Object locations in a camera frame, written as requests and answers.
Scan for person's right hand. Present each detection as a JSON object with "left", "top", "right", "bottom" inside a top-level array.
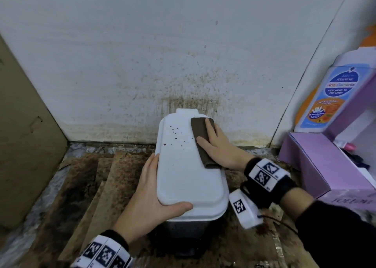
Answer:
[{"left": 196, "top": 118, "right": 254, "bottom": 171}]

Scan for person's left hand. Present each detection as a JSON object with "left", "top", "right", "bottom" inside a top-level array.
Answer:
[{"left": 113, "top": 153, "right": 194, "bottom": 243}]

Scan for brown cleaning cloth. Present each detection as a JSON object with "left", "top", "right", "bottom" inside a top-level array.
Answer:
[{"left": 191, "top": 117, "right": 222, "bottom": 169}]

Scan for white-lidded dark trash bin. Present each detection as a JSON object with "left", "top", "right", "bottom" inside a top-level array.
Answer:
[{"left": 155, "top": 108, "right": 230, "bottom": 258}]

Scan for person's right forearm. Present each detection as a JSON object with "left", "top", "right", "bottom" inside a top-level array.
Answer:
[{"left": 279, "top": 187, "right": 376, "bottom": 268}]

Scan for stained brown cardboard sheet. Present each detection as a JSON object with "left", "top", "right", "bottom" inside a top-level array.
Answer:
[
  {"left": 81, "top": 152, "right": 157, "bottom": 249},
  {"left": 58, "top": 180, "right": 107, "bottom": 261}
]

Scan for right wristband with marker tiles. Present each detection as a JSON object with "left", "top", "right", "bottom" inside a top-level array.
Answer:
[{"left": 240, "top": 157, "right": 298, "bottom": 209}]

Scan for wristband with marker tiles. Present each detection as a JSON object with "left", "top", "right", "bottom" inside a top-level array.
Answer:
[
  {"left": 240, "top": 157, "right": 298, "bottom": 209},
  {"left": 70, "top": 230, "right": 134, "bottom": 268}
]

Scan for left wristband with marker tiles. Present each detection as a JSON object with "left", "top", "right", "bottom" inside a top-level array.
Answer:
[{"left": 70, "top": 230, "right": 134, "bottom": 268}]

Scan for orange plastic bottle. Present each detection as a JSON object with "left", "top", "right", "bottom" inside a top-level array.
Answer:
[{"left": 295, "top": 24, "right": 376, "bottom": 127}]

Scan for purple cardboard box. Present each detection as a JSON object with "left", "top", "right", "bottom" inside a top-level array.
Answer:
[{"left": 277, "top": 71, "right": 376, "bottom": 213}]

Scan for white bottle with blue label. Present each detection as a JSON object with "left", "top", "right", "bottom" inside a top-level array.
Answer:
[{"left": 294, "top": 47, "right": 376, "bottom": 134}]

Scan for pink small item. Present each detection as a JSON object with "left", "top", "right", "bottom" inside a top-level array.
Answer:
[{"left": 333, "top": 140, "right": 356, "bottom": 152}]

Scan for dark small item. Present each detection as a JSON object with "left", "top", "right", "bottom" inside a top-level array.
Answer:
[{"left": 347, "top": 153, "right": 371, "bottom": 170}]

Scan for large upright cardboard panel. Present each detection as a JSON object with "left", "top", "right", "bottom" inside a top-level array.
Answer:
[{"left": 0, "top": 34, "right": 70, "bottom": 231}]

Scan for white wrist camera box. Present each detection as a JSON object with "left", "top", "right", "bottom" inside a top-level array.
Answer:
[{"left": 229, "top": 189, "right": 264, "bottom": 230}]

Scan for thin black cable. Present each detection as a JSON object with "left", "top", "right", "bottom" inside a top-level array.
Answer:
[{"left": 257, "top": 215, "right": 299, "bottom": 235}]

